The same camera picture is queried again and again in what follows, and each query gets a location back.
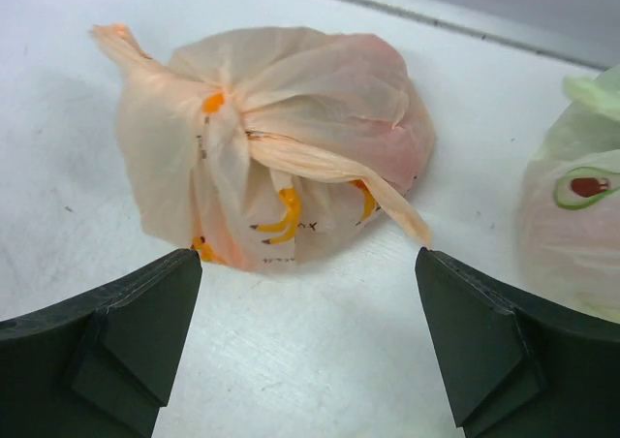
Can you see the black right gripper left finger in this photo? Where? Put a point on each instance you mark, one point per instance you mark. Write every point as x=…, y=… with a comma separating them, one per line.
x=102, y=363

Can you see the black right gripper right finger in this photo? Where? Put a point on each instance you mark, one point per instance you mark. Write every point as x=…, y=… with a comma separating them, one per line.
x=515, y=364

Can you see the translucent orange banana-print bag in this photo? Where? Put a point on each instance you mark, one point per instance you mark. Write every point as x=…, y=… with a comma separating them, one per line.
x=267, y=148

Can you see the tied green bag of fruit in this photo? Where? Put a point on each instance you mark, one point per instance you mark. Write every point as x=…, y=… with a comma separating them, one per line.
x=568, y=217

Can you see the aluminium table edge rail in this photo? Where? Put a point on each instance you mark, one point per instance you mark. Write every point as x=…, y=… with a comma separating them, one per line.
x=502, y=31

